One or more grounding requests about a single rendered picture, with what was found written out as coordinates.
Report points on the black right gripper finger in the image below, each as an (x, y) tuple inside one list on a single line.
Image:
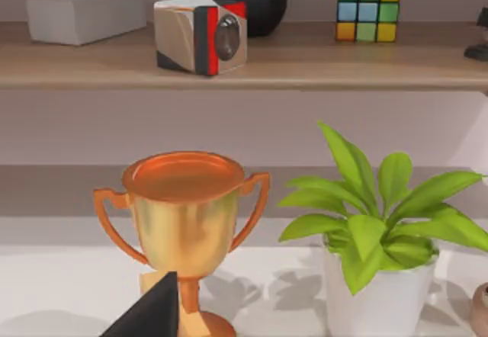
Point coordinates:
[(156, 310)]

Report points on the gold trophy cup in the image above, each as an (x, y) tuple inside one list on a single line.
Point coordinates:
[(183, 215)]

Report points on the green plant in white pot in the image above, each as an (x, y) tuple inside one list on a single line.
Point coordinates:
[(377, 238)]

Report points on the wooden shelf board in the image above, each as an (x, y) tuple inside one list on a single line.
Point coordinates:
[(267, 66)]

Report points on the white tissue box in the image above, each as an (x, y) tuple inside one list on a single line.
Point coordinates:
[(84, 15)]

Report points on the brown round pot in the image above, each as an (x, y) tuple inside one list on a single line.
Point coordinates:
[(480, 308)]

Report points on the colourful puzzle cube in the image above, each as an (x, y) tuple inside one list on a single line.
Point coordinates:
[(368, 9)]

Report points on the small black figurine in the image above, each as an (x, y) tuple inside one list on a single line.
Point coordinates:
[(478, 43)]

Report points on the beige red cube camera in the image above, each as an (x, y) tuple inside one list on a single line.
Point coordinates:
[(198, 36)]

